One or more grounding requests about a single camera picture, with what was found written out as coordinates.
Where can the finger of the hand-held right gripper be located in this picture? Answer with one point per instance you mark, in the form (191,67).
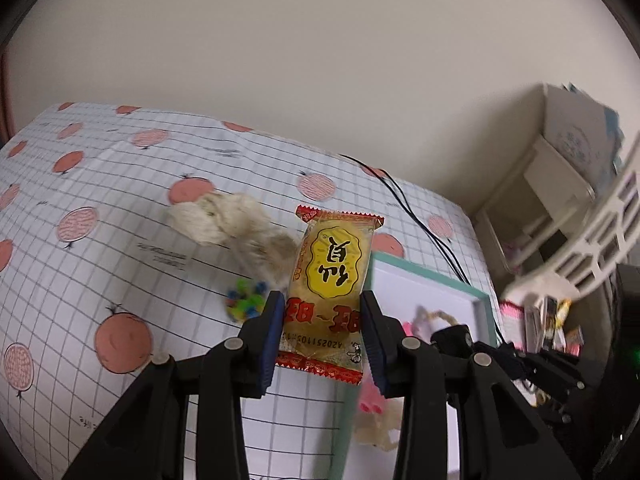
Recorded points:
(540,367)
(550,405)

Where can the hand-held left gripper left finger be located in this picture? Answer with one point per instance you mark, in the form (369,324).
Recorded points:
(267,340)

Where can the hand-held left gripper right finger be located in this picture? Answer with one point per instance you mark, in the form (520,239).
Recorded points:
(375,345)

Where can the bunch of colourful mini clips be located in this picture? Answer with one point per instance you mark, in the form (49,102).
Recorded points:
(245,302)

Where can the pink hair roller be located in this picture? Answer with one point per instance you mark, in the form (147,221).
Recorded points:
(370,400)

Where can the green cardboard box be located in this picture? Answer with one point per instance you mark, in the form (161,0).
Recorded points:
(430,285)

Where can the cream hair claw clip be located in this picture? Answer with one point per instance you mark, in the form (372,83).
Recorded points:
(375,430)

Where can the yellow red snack packet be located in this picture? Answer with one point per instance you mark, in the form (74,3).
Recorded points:
(335,260)

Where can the cream lace cloth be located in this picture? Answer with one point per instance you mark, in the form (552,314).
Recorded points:
(220,220)

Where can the black gold slim box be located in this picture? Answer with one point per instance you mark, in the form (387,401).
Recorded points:
(540,327)

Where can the pink white crochet pouch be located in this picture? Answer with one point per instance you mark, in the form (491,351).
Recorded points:
(511,320)

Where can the yellow snack bag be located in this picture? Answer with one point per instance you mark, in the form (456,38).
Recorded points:
(561,307)

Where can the white plastic basket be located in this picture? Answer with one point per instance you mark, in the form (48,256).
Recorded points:
(600,240)

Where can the round print white card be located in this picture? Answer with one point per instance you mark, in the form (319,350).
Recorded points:
(575,130)

